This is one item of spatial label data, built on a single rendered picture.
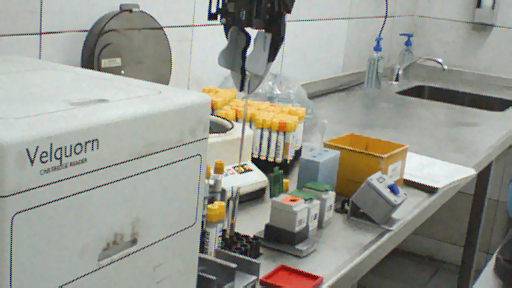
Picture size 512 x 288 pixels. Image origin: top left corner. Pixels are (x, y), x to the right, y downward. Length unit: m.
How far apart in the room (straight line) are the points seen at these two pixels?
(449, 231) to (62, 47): 2.53
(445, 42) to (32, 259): 3.07
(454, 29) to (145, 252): 2.92
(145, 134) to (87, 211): 0.09
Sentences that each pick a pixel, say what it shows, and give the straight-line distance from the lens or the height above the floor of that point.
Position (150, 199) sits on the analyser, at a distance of 0.69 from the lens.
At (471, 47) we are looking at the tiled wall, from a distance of 3.50.
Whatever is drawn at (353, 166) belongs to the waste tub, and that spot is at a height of 0.94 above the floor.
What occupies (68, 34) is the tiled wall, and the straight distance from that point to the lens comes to 1.52.
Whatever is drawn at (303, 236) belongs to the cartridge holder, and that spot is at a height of 0.90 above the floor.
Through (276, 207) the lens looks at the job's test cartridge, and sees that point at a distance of 1.15.
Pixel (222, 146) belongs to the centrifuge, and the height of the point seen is 0.97.
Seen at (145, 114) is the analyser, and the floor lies 1.17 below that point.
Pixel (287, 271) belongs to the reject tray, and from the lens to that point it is 1.09.
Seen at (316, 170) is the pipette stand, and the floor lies 0.96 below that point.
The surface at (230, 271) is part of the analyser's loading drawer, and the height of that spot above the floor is 0.94.
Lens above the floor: 1.31
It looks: 14 degrees down
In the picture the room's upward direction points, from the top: 6 degrees clockwise
